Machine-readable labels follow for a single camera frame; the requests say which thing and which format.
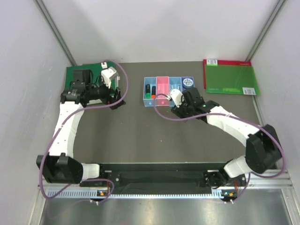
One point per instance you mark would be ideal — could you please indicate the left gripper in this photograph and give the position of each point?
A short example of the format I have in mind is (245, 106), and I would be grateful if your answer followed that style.
(108, 99)

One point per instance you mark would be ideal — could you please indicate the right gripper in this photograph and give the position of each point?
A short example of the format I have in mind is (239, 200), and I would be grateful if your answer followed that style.
(179, 112)

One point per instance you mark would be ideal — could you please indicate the blue lidded round jar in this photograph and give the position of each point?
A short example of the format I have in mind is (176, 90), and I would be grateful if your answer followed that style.
(187, 82)

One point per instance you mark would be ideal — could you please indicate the pink drawer bin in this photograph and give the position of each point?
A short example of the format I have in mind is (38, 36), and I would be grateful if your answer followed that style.
(162, 88)

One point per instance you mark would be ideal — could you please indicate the orange capped black highlighter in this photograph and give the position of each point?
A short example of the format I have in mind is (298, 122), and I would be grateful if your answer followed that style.
(153, 92)

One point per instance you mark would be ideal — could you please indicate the green transparent folder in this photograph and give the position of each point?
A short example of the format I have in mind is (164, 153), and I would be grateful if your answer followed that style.
(230, 79)

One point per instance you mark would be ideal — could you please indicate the light blue end drawer bin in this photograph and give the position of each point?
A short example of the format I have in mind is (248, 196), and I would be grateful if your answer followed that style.
(152, 81)

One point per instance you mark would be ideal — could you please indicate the green capped black highlighter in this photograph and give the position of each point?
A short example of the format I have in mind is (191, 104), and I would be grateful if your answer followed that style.
(148, 92)

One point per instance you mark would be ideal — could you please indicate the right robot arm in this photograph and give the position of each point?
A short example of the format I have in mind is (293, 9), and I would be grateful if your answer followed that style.
(261, 143)

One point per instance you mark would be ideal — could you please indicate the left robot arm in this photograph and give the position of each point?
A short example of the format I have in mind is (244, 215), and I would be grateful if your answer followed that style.
(59, 165)

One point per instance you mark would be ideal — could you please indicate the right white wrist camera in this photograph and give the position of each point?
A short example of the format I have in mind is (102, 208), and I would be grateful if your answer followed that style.
(175, 97)

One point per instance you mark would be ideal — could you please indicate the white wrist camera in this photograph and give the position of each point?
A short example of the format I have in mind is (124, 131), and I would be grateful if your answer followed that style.
(108, 74)
(175, 97)

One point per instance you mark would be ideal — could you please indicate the green ring binder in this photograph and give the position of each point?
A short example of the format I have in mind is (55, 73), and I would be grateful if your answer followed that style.
(80, 78)

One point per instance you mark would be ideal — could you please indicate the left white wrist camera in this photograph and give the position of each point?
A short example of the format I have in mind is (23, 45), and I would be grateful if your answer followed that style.
(108, 74)

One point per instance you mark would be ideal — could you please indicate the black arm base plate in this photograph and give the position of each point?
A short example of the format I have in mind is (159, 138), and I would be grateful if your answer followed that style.
(167, 178)

